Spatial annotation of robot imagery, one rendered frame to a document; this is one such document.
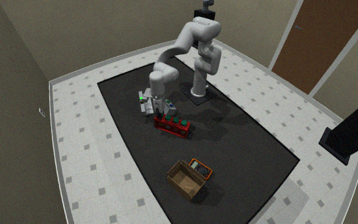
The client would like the orange rectangular block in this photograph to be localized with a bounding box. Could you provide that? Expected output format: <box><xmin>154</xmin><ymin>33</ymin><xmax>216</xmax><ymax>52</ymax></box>
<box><xmin>189</xmin><ymin>159</ymin><xmax>212</xmax><ymax>181</ymax></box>

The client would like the brown cardboard box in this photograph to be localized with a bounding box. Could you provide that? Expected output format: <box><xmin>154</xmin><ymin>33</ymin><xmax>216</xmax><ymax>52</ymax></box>
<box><xmin>167</xmin><ymin>160</ymin><xmax>205</xmax><ymax>202</ymax></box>

